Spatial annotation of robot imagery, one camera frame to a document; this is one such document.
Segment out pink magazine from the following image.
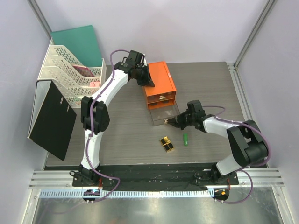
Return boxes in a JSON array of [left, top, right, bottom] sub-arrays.
[[72, 65, 94, 77]]

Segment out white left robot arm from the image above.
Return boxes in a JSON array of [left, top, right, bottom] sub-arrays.
[[79, 50, 155, 186]]

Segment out white mesh file organizer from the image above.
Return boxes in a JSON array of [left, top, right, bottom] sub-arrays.
[[37, 42, 107, 108]]

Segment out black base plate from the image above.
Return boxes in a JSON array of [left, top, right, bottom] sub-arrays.
[[69, 163, 239, 191]]

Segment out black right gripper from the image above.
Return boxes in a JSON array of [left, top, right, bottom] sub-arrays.
[[168, 110, 196, 131]]

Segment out black binder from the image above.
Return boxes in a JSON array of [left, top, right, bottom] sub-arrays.
[[28, 80, 77, 160]]

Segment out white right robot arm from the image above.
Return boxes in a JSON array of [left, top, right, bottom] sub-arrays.
[[165, 100, 271, 184]]

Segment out gold black lipstick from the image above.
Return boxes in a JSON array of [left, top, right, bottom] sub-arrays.
[[159, 136, 171, 146], [163, 143, 174, 153]]

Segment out green lipstick tube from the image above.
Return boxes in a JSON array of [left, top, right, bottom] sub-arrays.
[[183, 133, 188, 146]]

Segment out white slotted cable duct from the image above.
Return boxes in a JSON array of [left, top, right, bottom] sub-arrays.
[[39, 188, 214, 199]]

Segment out orange drawer cabinet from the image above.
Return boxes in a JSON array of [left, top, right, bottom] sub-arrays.
[[142, 61, 177, 110]]

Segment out clear drawer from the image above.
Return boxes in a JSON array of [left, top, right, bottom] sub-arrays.
[[147, 92, 176, 103], [149, 99, 180, 126]]

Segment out pink sticky notes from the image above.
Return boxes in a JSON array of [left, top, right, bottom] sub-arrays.
[[89, 82, 100, 88]]

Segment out teal folder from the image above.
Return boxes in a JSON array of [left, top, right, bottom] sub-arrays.
[[51, 25, 102, 67]]

